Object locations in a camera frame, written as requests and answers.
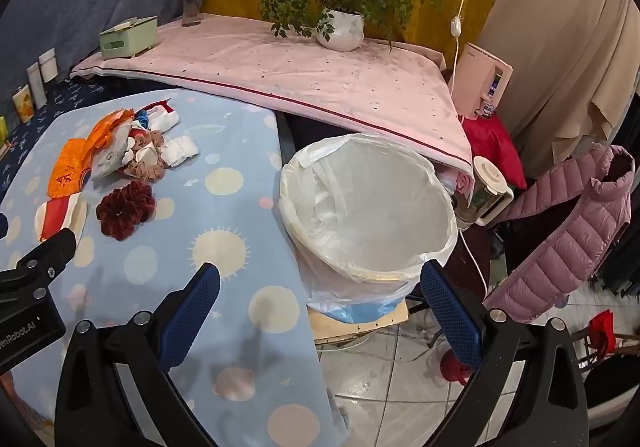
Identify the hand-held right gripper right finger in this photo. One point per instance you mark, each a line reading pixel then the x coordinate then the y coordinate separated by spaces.
pixel 450 317

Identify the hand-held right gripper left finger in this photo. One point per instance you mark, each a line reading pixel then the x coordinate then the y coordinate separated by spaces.
pixel 190 317

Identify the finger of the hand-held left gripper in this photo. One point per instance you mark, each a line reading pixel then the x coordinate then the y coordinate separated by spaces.
pixel 47 257
pixel 3 227

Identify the orange printed packet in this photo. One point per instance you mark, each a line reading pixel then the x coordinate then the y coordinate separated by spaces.
pixel 67 169

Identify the dark red scrunchie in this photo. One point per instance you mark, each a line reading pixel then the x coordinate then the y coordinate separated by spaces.
pixel 125 209

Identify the bin with white plastic liner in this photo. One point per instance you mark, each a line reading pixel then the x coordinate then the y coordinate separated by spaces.
pixel 380 207

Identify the brown scrunchie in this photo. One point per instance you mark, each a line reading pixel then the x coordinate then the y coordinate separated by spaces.
pixel 150 169

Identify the orange clothing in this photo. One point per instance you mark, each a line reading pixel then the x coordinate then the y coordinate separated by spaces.
pixel 102 132

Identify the white paper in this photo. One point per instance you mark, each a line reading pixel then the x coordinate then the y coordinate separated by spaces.
pixel 142 152

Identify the white tissue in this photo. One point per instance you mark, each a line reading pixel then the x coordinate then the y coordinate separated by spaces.
pixel 179 151

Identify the red plastic object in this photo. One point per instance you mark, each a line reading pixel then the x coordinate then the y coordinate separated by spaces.
pixel 452 369

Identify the wooden board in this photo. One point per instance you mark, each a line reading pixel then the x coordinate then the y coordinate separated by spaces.
pixel 350 327

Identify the blue planet print blanket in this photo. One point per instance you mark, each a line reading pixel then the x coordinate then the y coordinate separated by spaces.
pixel 225 207

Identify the yellow printed can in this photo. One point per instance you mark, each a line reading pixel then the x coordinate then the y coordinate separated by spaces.
pixel 23 106

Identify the pink down jacket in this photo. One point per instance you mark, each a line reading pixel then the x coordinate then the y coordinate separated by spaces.
pixel 565 237

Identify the white lidded kettle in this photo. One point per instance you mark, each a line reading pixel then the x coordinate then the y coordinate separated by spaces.
pixel 487 182

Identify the tall white bottle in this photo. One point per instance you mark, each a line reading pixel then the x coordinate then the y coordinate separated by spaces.
pixel 37 87

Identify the dark blue printed cloth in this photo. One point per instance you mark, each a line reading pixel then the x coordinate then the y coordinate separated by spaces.
pixel 75 97

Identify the short white bottle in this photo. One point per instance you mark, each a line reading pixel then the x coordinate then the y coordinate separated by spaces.
pixel 48 66

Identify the blue twisted band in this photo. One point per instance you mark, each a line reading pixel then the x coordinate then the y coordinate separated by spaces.
pixel 142 117

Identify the red cushion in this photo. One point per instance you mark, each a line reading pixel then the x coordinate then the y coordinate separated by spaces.
pixel 492 147

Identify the white blue red sock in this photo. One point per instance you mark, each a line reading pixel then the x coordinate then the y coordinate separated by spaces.
pixel 162 117

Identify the dark hanging clothes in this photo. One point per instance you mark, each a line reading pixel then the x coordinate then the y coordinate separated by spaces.
pixel 622 207

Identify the green tissue box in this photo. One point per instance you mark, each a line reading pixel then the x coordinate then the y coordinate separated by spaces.
pixel 127 39

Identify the pink countertop appliance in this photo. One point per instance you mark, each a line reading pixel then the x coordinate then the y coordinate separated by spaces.
pixel 475 77

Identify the pink quilted cloth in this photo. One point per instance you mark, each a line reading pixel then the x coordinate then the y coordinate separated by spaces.
pixel 300 72

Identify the beige curtain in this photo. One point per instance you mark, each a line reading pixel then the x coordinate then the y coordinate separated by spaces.
pixel 560 27

